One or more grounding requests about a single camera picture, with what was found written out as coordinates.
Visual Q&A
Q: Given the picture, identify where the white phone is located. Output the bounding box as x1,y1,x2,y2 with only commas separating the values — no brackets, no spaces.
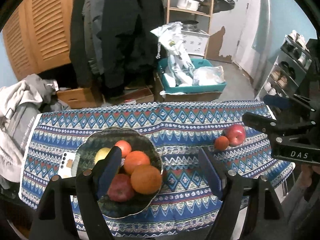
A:
57,152,76,179

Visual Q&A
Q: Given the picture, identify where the white storage basket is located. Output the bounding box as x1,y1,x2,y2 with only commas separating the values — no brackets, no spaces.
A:
182,30,210,56

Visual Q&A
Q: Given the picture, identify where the pile of grey clothes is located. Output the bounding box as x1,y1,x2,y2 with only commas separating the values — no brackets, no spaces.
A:
1,74,70,190

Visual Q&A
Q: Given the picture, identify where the wooden shelf rack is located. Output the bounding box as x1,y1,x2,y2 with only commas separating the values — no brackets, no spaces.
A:
164,0,217,58

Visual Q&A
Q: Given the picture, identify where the patterned blue tablecloth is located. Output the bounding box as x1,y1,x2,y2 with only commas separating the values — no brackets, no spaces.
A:
18,100,296,238

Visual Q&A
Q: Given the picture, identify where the small tangerine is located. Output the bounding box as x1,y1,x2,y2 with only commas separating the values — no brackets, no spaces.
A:
214,136,229,151
131,165,162,195

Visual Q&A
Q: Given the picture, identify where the white rice bag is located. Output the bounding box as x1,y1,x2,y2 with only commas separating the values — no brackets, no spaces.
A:
150,22,195,87

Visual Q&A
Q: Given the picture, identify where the shoe rack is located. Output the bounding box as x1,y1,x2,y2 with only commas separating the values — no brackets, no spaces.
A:
255,30,312,101

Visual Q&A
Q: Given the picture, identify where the clear plastic bag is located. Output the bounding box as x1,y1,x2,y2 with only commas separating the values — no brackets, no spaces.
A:
193,66,225,86

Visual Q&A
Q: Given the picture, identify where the yellow pear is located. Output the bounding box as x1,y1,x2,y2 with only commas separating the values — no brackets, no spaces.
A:
94,147,111,165

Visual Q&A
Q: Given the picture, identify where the wooden drawer box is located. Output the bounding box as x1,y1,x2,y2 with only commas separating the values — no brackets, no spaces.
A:
56,87,103,109

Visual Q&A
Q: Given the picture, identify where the red apple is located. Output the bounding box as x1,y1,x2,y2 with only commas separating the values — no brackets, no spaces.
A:
107,173,135,202
224,124,246,147

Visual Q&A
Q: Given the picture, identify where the large front orange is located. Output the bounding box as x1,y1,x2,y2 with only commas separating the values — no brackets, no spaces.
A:
115,140,132,158

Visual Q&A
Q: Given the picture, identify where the black hanging coat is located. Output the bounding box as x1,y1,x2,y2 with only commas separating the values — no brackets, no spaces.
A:
69,0,164,99

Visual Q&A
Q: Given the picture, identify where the wooden louvered wardrobe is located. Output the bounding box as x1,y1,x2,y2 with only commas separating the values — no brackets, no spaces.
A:
3,0,74,80

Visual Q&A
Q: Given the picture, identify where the teal cardboard box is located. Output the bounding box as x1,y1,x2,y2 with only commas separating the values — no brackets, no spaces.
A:
157,58,227,94

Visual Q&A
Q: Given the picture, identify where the small top tangerine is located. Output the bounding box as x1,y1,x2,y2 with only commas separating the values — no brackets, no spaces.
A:
214,136,229,151

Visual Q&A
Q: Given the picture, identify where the person right hand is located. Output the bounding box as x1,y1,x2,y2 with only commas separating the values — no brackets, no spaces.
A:
299,164,320,187

